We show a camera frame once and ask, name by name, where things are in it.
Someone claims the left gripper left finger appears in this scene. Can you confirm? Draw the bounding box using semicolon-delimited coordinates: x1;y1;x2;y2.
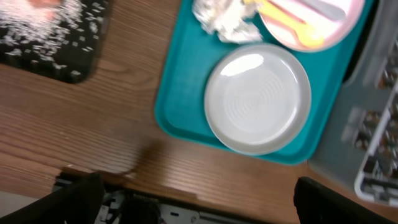
1;173;104;224

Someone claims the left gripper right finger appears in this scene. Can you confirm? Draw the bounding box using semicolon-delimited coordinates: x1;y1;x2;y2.
294;177;394;224

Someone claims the grey round plate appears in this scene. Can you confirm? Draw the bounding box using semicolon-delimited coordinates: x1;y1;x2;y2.
204;44;312;156

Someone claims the white napkin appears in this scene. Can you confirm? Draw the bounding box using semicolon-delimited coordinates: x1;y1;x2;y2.
192;0;262;44

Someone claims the orange sponge cube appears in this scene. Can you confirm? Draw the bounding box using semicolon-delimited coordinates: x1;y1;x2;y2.
28;0;63;8

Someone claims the grey dishwasher rack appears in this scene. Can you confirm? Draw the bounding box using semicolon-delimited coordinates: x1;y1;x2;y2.
308;1;397;207

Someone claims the black plastic bin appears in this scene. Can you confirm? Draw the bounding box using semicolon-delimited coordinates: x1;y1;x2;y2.
0;0;111;84

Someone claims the yellow plastic spoon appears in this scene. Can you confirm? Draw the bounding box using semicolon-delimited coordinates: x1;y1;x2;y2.
243;0;324;48

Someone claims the teal plastic tray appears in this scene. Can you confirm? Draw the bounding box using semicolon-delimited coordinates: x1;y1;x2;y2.
154;0;380;165

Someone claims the white round plate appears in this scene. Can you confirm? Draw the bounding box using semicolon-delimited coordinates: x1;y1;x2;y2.
258;0;366;53

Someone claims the light blue plastic knife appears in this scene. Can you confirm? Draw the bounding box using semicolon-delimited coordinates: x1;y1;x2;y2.
299;0;346;21

